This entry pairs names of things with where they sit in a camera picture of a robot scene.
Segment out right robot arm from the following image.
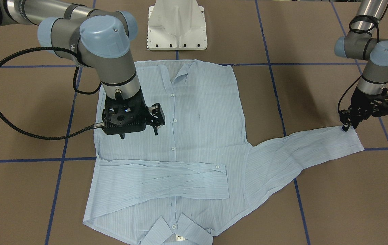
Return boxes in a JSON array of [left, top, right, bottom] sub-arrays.
[[0, 0, 165, 141]]

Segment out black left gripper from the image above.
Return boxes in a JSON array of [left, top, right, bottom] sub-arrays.
[[339, 88, 388, 132]]

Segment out light blue button shirt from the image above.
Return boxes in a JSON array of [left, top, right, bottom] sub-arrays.
[[83, 60, 364, 245]]

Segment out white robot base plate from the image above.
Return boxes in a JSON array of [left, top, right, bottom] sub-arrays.
[[147, 0, 208, 51]]

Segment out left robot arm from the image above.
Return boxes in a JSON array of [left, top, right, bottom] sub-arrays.
[[335, 0, 388, 132]]

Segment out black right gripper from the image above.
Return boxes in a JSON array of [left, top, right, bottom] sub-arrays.
[[102, 92, 166, 139]]

